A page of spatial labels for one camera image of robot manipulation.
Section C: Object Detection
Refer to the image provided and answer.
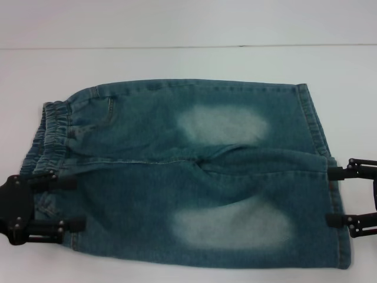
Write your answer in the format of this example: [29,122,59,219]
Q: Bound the blue denim shorts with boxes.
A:
[19,78,352,270]

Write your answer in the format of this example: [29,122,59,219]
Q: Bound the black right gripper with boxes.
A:
[325,158,377,238]

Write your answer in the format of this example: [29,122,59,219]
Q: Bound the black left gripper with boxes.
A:
[0,173,87,246]

